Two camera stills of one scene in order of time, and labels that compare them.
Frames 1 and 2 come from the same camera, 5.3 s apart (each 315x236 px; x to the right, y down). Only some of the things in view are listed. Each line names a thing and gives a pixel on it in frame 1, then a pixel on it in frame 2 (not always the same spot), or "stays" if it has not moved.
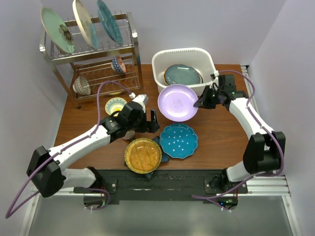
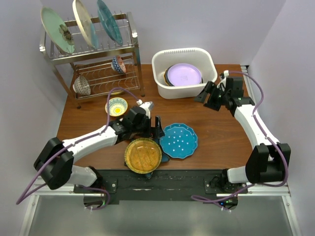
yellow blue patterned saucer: (114, 104) stays
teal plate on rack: (110, 22) stays
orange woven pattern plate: (142, 156) stays
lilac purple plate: (175, 103) to (184, 74)
